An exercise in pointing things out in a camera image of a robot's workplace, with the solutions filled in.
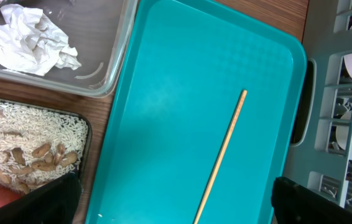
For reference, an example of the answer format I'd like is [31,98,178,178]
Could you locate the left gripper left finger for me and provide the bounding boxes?
[0,172,82,224]

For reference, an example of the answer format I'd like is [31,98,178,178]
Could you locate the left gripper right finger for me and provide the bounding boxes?
[271,177,352,224]

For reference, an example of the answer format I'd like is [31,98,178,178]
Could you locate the wooden chopstick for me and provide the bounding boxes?
[193,90,248,224]

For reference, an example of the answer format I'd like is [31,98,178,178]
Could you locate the grey dish rack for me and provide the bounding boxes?
[284,1,352,212]

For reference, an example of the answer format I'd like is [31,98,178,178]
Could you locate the spilled rice and peanuts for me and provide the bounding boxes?
[0,101,90,194]

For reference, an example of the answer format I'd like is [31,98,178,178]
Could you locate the black plastic tray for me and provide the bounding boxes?
[0,94,93,224]

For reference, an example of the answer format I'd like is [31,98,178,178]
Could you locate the teal plastic tray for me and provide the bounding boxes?
[86,0,307,223]

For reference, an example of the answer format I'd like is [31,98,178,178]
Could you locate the clear plastic bin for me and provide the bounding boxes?
[0,0,138,98]

